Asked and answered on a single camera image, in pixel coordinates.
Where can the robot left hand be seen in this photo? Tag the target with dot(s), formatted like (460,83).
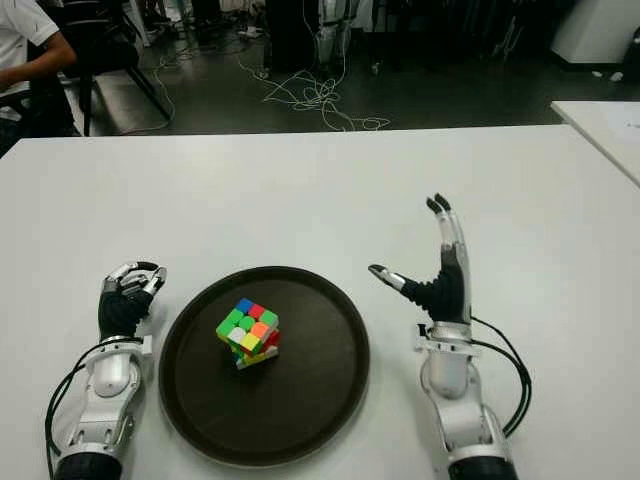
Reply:
(117,312)

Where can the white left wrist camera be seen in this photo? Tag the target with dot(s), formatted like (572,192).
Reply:
(146,346)

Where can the round dark brown plate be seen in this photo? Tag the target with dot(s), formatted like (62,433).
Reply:
(310,400)

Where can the black cabinet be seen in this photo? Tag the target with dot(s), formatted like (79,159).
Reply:
(292,35)

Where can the standing humanoid robot legs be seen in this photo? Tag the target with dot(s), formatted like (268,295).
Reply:
(332,30)

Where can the multicoloured Rubik's cube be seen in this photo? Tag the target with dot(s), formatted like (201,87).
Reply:
(247,330)

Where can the robot left arm silver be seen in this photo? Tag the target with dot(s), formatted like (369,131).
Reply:
(110,375)

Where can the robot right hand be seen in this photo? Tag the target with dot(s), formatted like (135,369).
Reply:
(450,295)

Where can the white cabinet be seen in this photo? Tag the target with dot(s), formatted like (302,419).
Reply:
(595,30)

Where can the black chair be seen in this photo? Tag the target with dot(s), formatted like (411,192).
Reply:
(105,50)

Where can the seated person white shirt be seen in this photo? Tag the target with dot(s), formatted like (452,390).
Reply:
(20,35)

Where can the robot right arm silver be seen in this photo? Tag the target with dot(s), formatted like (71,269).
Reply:
(455,380)

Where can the white side table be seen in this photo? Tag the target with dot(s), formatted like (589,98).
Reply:
(605,125)

